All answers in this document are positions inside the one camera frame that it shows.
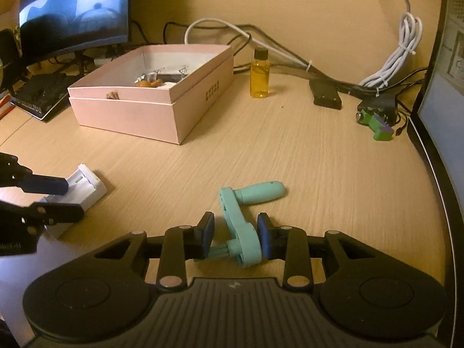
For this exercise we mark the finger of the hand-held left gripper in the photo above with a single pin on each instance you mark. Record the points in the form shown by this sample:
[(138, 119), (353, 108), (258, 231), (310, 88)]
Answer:
[(47, 185), (58, 213)]

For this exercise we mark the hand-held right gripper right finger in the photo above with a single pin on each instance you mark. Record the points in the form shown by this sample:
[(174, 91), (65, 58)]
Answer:
[(264, 235)]

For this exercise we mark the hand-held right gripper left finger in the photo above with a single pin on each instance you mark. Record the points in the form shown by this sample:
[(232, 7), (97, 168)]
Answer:
[(207, 232)]

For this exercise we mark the white battery charger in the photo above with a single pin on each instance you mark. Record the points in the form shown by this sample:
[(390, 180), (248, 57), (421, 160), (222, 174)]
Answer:
[(87, 188)]

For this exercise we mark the pink cardboard box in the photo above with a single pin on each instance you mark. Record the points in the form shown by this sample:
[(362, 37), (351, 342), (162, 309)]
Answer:
[(145, 123)]

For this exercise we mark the orange animal figurine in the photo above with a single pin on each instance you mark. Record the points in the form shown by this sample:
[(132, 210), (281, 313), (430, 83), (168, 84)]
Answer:
[(148, 82)]

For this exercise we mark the green purple toy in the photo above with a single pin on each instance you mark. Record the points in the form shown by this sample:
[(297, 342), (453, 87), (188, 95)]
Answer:
[(379, 128)]

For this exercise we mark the black keyboard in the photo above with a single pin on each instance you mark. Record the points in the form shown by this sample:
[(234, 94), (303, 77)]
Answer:
[(40, 94)]

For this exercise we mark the black power adapter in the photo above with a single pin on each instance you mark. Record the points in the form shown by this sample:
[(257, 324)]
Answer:
[(326, 96)]

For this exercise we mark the yellow oil bottle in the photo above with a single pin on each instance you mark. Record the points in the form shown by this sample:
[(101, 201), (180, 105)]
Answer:
[(260, 79)]

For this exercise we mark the dark computer monitor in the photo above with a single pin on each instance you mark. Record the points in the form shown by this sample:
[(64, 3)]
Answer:
[(72, 7)]

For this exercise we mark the curved computer monitor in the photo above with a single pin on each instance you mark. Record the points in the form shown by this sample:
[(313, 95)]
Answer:
[(453, 116)]

